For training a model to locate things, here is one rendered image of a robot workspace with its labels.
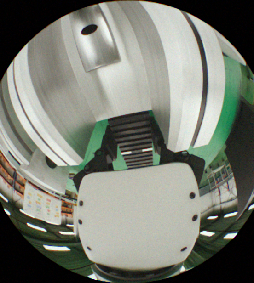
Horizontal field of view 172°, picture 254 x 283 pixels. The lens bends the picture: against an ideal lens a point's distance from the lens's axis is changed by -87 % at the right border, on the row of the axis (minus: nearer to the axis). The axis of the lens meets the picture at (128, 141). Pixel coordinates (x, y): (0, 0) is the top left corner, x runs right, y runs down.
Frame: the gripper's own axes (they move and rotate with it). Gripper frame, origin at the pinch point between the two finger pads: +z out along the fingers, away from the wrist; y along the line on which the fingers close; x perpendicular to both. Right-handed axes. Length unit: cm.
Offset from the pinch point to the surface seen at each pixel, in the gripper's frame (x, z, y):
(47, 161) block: 1.7, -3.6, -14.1
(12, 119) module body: 11.6, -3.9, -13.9
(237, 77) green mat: 10.6, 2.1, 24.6
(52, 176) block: -0.4, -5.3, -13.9
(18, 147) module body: 7.9, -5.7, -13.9
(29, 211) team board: -87, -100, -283
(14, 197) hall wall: -147, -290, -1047
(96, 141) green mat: -1.6, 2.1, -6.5
